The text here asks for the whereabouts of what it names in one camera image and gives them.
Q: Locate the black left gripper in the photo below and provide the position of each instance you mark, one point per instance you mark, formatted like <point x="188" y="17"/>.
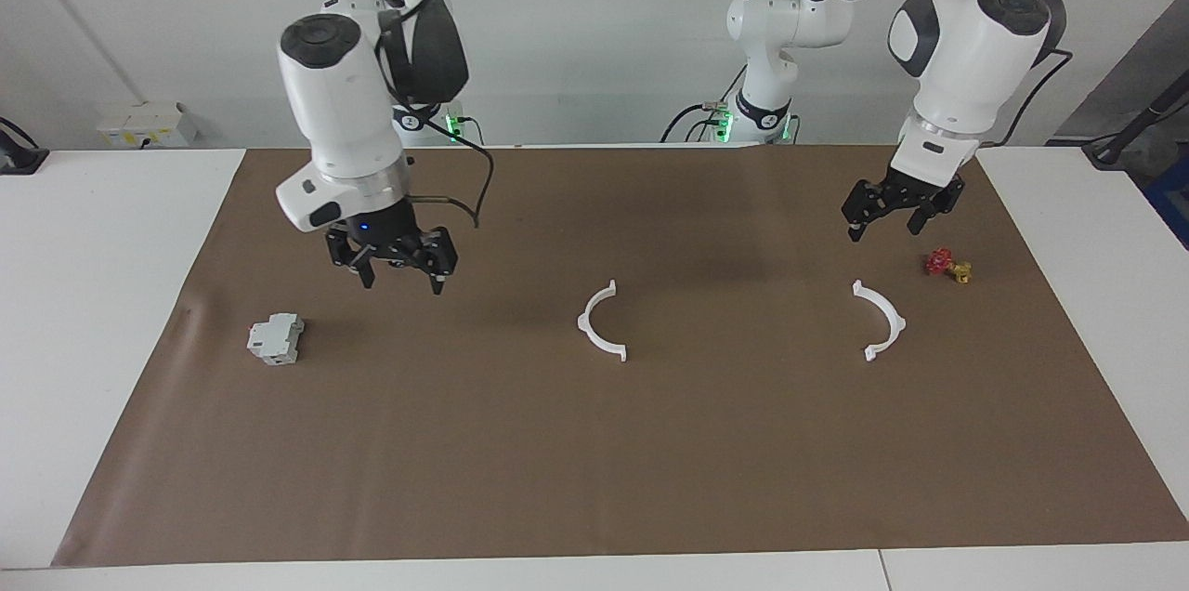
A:
<point x="906" y="196"/>

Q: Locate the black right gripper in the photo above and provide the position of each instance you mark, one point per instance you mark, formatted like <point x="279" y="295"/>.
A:
<point x="390" y="238"/>

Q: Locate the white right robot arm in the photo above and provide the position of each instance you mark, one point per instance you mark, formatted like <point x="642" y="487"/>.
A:
<point x="334" y="108"/>

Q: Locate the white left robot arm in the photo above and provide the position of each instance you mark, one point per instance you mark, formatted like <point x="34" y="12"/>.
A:
<point x="957" y="61"/>

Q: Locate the red and yellow valve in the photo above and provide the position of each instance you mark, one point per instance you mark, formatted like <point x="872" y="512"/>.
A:
<point x="940" y="262"/>

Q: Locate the grey circuit breaker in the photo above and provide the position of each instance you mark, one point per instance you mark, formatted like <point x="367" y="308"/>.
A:
<point x="274" y="340"/>

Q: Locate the black stand with pole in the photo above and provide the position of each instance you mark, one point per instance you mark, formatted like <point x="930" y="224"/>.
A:
<point x="1105" y="152"/>

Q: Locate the brown paper mat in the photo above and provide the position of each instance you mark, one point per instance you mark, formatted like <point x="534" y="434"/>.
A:
<point x="594" y="442"/>

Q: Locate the blue crate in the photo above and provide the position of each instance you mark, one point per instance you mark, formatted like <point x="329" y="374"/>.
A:
<point x="1175" y="201"/>

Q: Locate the white power strip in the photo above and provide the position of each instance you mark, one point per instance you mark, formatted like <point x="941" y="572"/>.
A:
<point x="139" y="122"/>

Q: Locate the dark grey panel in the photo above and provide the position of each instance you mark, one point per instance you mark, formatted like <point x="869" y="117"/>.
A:
<point x="1161" y="61"/>

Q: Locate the black clamp base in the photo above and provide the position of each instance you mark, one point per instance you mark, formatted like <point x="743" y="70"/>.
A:
<point x="19" y="159"/>

